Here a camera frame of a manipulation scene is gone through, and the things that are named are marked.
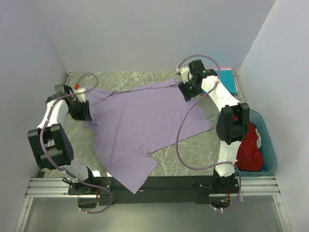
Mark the folded teal t-shirt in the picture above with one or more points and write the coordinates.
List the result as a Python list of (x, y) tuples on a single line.
[(228, 81)]

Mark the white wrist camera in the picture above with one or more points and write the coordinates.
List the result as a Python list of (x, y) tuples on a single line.
[(79, 92), (184, 72)]

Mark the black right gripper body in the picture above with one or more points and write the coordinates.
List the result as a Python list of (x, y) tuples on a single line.
[(192, 91)]

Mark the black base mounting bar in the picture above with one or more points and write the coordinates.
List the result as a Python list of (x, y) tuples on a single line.
[(204, 189)]

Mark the aluminium frame rail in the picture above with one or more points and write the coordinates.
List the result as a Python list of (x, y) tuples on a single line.
[(56, 188)]

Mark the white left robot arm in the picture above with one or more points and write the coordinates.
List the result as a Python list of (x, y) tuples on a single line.
[(50, 135)]

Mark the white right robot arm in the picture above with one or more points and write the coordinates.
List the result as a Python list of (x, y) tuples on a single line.
[(233, 120)]

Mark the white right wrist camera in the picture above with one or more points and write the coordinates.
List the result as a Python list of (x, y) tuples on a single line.
[(184, 72)]

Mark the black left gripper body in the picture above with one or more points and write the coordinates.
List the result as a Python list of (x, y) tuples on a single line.
[(79, 110)]

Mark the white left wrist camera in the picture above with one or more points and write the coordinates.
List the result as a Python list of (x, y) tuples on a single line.
[(79, 92)]

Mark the purple t-shirt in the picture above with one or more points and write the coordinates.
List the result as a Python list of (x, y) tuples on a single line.
[(129, 126)]

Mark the red t-shirt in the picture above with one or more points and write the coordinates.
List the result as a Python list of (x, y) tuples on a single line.
[(249, 157)]

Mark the blue plastic laundry basket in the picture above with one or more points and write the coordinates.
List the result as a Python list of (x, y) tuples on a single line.
[(266, 149)]

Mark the white cloth in basket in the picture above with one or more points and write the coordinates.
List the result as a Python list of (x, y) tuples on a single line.
[(259, 140)]

